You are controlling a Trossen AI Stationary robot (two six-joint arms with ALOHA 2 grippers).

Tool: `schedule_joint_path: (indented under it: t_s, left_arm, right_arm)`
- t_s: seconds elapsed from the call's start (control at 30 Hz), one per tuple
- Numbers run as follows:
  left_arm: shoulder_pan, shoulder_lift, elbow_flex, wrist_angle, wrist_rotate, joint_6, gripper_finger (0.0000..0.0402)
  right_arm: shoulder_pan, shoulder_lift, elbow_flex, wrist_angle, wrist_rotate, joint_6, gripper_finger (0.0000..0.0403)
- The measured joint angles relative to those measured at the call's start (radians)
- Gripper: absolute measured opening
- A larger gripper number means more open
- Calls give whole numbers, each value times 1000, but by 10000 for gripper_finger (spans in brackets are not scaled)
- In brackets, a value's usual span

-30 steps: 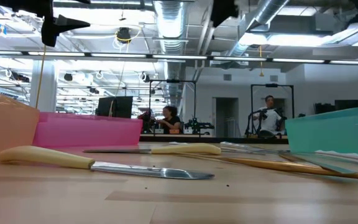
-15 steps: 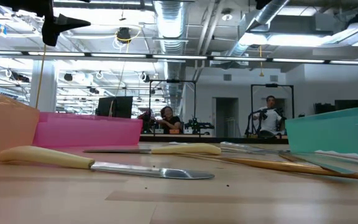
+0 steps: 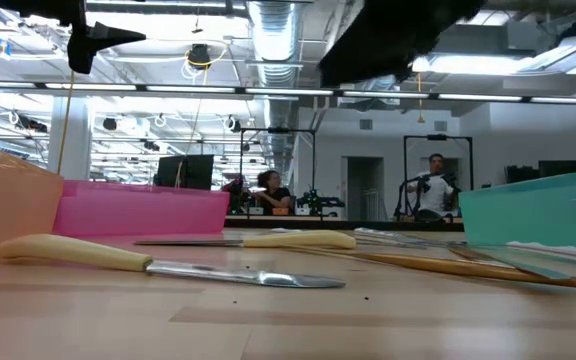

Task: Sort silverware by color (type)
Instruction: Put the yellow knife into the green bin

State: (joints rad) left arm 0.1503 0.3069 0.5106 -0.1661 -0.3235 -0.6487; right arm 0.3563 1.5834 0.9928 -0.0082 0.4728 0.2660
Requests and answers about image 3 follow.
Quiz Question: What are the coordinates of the small dark monitor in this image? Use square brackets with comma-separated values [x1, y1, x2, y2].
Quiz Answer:
[505, 164, 539, 185]

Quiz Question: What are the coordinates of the long ceiling light bar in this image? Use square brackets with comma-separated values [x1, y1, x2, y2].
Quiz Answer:
[0, 81, 576, 105]

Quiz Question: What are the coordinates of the wooden-handled utensil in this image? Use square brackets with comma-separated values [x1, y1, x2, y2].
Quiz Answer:
[275, 243, 576, 292]

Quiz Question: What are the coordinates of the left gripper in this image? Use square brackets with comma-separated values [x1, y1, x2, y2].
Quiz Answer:
[0, 0, 147, 75]

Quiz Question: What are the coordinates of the orange plastic tray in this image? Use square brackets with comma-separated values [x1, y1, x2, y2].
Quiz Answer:
[0, 138, 65, 264]

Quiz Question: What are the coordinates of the teal-white patterned handle utensil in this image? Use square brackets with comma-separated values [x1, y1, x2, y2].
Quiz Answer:
[505, 240, 576, 269]

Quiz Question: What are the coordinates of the wide dark monitor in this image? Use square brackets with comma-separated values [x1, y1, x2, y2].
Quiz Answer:
[537, 159, 576, 179]

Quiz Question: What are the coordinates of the yellow hanging cable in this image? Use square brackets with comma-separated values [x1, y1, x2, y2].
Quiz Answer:
[174, 64, 209, 190]
[56, 69, 76, 176]

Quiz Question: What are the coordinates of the teal-white patterned handle knife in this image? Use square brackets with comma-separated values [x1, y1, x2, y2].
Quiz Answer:
[447, 243, 573, 281]

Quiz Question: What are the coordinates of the silver ribbed ventilation duct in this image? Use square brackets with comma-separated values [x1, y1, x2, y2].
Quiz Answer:
[245, 0, 303, 194]

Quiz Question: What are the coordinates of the black gantry frame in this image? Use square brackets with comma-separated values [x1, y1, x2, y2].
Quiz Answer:
[402, 133, 475, 221]
[238, 127, 318, 220]

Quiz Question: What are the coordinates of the black monitor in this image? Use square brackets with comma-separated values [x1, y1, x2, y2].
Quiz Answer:
[155, 153, 215, 191]

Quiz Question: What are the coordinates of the black hanging ceiling camera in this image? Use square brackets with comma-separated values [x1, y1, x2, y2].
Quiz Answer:
[186, 43, 213, 71]

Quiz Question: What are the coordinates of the person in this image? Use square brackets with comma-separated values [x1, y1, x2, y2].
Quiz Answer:
[251, 169, 293, 211]
[406, 152, 463, 221]

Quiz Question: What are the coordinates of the white structural column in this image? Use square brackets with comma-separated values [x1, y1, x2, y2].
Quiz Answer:
[47, 97, 93, 181]

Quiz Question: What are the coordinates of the yellow pendant cord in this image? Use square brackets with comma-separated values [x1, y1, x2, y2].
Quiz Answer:
[415, 72, 425, 125]

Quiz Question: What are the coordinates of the teal plastic tray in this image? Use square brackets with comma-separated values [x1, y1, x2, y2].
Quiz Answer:
[458, 171, 576, 253]

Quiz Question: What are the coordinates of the pink plastic tray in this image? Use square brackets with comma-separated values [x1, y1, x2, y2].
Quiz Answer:
[51, 178, 231, 238]

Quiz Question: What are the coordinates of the teal-white patterned handle fork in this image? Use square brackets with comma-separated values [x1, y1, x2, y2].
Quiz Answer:
[351, 226, 452, 250]

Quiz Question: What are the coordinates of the cream-handled table knife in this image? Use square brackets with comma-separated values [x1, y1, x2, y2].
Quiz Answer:
[0, 232, 347, 289]
[134, 228, 358, 250]

